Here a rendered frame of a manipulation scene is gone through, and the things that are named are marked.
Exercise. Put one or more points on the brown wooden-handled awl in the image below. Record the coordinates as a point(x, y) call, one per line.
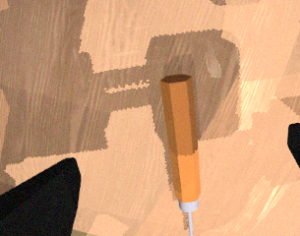
point(181, 126)

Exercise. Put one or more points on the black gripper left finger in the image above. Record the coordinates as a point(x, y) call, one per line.
point(45, 204)

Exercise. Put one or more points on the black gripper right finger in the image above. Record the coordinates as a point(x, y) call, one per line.
point(293, 140)

